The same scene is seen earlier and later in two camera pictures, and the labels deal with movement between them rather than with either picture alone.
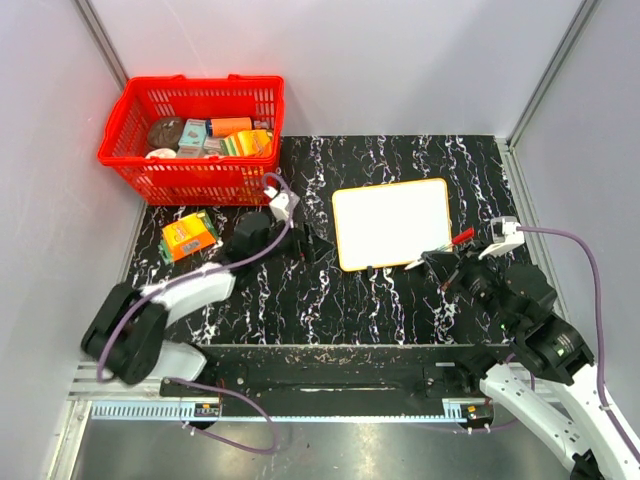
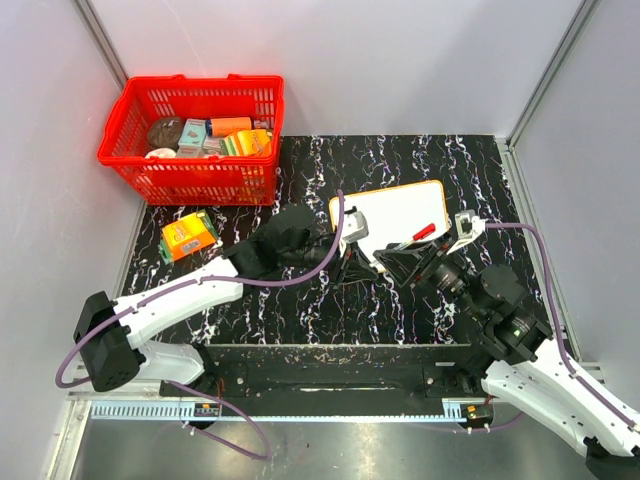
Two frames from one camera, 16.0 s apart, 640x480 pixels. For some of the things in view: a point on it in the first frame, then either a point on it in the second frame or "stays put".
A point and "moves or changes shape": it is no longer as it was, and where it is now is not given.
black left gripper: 306,246 → 346,263
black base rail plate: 340,372 stays put
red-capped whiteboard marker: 462,237 moves or changes shape
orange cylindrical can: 224,127 stays put
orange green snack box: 187,236 stays put
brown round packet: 166,133 stays put
